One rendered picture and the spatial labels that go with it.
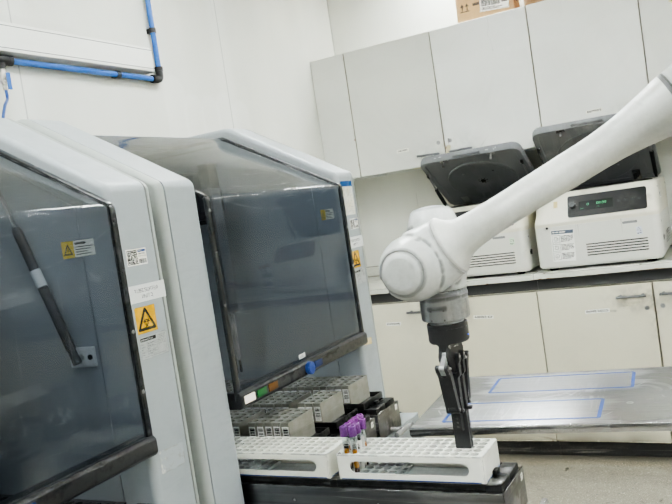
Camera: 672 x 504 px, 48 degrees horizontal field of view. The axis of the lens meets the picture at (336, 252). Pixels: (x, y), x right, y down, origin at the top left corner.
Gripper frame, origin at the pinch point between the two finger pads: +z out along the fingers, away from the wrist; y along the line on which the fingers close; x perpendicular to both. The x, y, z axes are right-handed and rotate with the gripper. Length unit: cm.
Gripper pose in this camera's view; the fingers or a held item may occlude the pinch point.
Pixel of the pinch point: (462, 428)
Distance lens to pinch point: 146.4
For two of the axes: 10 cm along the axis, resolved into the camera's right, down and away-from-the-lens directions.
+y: -4.6, 1.2, -8.8
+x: 8.8, -1.1, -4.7
